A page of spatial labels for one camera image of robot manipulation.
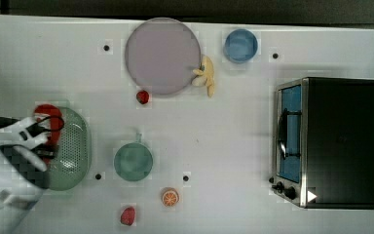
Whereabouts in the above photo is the pink strawberry toy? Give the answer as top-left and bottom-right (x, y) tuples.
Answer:
(120, 207), (136, 226)

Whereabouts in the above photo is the small red strawberry toy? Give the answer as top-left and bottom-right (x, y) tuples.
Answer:
(136, 90), (150, 104)

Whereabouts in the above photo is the green mug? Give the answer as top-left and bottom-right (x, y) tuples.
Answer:
(114, 133), (154, 181)

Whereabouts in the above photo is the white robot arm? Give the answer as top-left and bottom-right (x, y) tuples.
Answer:
(0, 133), (50, 234)

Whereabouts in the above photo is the black and steel toaster oven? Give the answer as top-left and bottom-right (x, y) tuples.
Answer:
(269, 77), (374, 210)

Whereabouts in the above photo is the yellow plush banana toy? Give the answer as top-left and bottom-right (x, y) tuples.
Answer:
(192, 56), (215, 98)

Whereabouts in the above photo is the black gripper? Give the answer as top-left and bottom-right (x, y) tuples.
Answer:
(32, 144), (58, 160)

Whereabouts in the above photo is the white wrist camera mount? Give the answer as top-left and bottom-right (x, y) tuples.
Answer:
(0, 116), (50, 149)

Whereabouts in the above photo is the orange slice toy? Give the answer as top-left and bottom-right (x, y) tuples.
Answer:
(162, 188), (179, 207)

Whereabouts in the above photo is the red plush ketchup bottle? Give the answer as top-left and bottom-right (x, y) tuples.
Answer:
(33, 104), (63, 165)

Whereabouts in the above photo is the blue cup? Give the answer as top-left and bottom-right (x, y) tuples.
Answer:
(224, 29), (259, 63)

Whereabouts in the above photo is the green perforated strainer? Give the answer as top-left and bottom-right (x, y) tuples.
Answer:
(49, 107), (92, 191)

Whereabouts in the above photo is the lilac round plate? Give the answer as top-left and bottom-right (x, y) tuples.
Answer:
(125, 18), (202, 96)

